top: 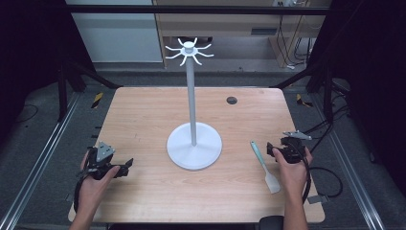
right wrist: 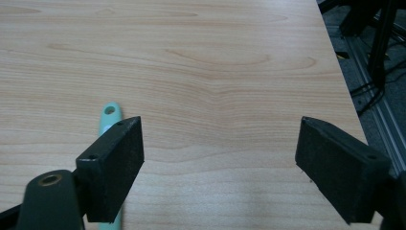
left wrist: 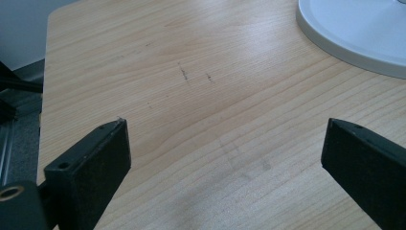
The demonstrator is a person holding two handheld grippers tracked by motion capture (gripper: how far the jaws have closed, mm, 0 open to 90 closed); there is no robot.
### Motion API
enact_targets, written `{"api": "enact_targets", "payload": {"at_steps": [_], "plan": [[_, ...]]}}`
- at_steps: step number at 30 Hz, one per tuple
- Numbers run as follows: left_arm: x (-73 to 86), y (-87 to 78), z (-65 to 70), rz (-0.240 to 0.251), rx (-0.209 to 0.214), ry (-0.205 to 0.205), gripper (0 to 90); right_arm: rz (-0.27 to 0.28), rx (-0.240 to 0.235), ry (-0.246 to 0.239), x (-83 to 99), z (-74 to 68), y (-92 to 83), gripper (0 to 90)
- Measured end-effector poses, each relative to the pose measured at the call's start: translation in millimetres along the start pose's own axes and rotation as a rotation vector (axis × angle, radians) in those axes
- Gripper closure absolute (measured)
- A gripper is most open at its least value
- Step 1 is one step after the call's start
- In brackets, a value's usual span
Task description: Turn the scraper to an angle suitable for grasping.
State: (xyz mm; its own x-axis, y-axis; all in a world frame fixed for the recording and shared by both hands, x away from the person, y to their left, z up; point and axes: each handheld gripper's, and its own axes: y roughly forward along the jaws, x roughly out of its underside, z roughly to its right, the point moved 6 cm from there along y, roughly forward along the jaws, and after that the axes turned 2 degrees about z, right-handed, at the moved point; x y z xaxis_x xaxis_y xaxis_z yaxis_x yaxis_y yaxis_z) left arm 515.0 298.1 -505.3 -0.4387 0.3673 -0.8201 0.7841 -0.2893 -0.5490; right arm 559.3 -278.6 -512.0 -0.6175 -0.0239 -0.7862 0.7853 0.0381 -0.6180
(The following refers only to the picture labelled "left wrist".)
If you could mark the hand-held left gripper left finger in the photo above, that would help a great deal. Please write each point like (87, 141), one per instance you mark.
(87, 174)

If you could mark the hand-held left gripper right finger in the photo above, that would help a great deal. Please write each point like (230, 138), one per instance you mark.
(367, 163)

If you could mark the black metal stand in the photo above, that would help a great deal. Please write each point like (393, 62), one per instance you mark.
(12, 92)

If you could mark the white round plate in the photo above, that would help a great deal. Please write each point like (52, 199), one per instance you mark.
(357, 28)

